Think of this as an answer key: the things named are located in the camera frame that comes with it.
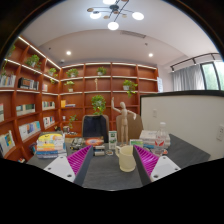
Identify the dark curtain rail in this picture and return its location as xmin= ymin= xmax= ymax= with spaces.
xmin=169 ymin=52 xmax=224 ymax=73

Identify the grey curtain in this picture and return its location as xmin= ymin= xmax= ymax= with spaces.
xmin=172 ymin=64 xmax=205 ymax=92

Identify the white book stack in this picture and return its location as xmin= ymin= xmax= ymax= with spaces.
xmin=139 ymin=129 xmax=172 ymax=149

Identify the clear plastic water bottle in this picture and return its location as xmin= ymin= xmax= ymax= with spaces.
xmin=154 ymin=121 xmax=171 ymax=157

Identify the window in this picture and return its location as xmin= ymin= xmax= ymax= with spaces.
xmin=200 ymin=60 xmax=224 ymax=91

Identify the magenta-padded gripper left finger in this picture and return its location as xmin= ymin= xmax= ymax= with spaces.
xmin=43 ymin=145 xmax=95 ymax=187

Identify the white wall notice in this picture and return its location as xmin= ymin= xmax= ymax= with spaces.
xmin=157 ymin=77 xmax=164 ymax=93

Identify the round-bulb ceiling chandelier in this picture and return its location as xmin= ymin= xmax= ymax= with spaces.
xmin=86 ymin=0 xmax=145 ymax=32

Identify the colourful book stack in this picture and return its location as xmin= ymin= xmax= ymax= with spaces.
xmin=35 ymin=132 xmax=68 ymax=159

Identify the orange wooden shelf unit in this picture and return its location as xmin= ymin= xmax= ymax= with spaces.
xmin=0 ymin=34 xmax=159 ymax=164

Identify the dark blue chair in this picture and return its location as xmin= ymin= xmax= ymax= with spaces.
xmin=81 ymin=114 xmax=110 ymax=144

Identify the green and white upright carton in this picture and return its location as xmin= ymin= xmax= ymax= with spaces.
xmin=108 ymin=130 xmax=118 ymax=150

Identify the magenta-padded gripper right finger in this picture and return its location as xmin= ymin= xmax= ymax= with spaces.
xmin=132 ymin=144 xmax=181 ymax=187

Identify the wooden artist mannequin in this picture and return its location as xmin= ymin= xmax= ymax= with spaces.
xmin=110 ymin=97 xmax=138 ymax=147

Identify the ceiling air vent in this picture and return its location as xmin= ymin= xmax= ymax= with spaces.
xmin=119 ymin=29 xmax=138 ymax=39

